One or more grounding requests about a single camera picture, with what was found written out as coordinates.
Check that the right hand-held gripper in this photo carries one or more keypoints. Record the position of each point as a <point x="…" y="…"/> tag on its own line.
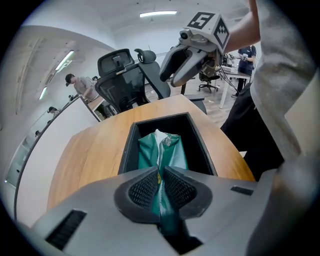
<point x="210" y="35"/>

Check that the black rectangular box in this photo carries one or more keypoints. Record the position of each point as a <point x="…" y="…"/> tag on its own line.
<point x="202" y="147"/>

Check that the person's right forearm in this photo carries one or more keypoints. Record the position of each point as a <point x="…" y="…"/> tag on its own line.
<point x="242" y="32"/>

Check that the person's grey shirt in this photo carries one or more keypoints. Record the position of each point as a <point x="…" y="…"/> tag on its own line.
<point x="280" y="62"/>

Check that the person's black trousers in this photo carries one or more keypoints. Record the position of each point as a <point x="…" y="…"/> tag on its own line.
<point x="255" y="130"/>

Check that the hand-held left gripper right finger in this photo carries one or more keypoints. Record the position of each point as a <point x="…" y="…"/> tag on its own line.
<point x="225" y="205"/>

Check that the white desk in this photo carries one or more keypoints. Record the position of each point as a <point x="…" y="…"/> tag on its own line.
<point x="235" y="75"/>

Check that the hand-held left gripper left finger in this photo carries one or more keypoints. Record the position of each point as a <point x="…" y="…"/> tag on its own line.
<point x="100" y="205"/>

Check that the black office chair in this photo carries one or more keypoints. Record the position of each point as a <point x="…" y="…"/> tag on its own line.
<point x="208" y="80"/>
<point x="155" y="75"/>
<point x="120" y="85"/>

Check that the rectangular ceiling light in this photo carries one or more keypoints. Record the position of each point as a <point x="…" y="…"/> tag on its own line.
<point x="157" y="14"/>
<point x="43" y="93"/>
<point x="64" y="60"/>

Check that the green plastic-wrapped packet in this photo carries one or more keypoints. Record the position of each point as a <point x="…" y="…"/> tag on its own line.
<point x="147" y="155"/>

